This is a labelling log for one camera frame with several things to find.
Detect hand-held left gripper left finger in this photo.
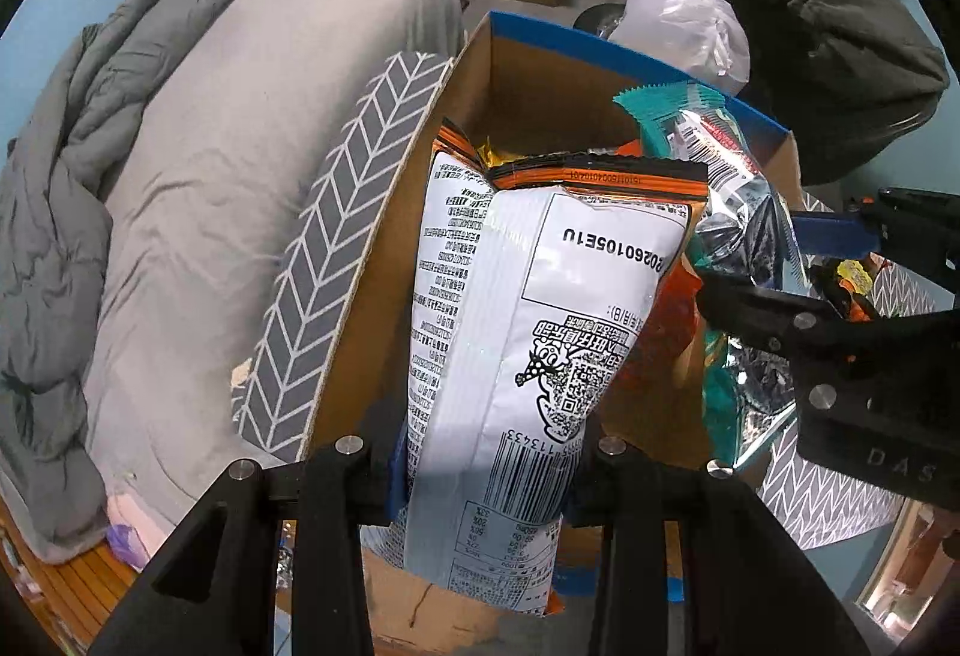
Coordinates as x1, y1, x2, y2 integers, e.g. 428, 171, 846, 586
86, 435, 410, 656

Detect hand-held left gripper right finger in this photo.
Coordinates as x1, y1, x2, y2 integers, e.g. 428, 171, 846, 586
566, 435, 856, 656

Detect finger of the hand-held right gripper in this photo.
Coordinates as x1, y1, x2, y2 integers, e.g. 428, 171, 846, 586
791, 187, 960, 314
694, 270, 852, 374

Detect teal snack packet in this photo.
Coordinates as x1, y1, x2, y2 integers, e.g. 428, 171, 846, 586
613, 82, 815, 470

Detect white snack packet orange edges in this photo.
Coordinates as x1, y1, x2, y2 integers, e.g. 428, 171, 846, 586
360, 116, 710, 619

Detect blue-rimmed cardboard box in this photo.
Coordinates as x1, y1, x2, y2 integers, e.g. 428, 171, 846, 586
304, 11, 807, 604

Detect dark snack packet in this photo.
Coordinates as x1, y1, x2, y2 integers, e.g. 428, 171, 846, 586
814, 255, 875, 325

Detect grey hoodie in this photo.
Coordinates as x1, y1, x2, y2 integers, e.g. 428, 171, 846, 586
739, 0, 952, 185

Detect grey herringbone table cover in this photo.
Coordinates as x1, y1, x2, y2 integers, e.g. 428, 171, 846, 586
231, 52, 960, 544

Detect white plastic bag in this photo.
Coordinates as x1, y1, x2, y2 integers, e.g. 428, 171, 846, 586
607, 0, 751, 98

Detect bed with grey sheet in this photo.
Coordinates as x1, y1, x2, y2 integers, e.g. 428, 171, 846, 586
82, 0, 466, 552

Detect grey comforter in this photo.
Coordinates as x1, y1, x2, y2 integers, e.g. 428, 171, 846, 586
0, 0, 256, 544

